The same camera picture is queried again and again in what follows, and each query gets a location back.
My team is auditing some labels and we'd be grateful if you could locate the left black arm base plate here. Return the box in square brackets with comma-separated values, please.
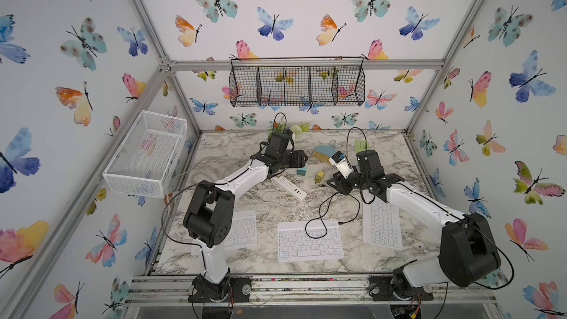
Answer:
[188, 275, 252, 304]

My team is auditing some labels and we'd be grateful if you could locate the white power strip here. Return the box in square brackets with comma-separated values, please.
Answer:
[271, 176, 307, 201]

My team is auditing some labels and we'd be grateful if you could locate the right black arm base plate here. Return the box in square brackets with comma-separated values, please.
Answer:
[368, 274, 434, 301]

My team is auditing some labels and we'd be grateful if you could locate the white potted flower plant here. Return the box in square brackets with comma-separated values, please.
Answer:
[267, 116, 311, 141]

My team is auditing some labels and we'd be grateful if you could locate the black wire wall basket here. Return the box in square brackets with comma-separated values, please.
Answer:
[225, 57, 366, 108]

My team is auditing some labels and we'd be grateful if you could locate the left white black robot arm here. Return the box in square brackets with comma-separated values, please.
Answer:
[183, 129, 308, 284]

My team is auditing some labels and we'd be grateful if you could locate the white mesh wall basket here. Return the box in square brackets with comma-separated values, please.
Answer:
[103, 110, 188, 198]

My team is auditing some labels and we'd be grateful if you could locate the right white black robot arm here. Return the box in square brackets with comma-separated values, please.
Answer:
[329, 150, 501, 292]

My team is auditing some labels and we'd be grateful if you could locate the white wireless keyboard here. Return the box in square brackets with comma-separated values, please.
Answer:
[223, 210, 258, 250]
[277, 219, 345, 262]
[363, 200, 403, 250]

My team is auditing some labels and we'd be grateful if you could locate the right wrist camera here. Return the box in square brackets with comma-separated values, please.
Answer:
[329, 151, 354, 179]

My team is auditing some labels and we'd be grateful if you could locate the yellow plug adapter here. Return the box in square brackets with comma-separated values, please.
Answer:
[315, 171, 325, 184]

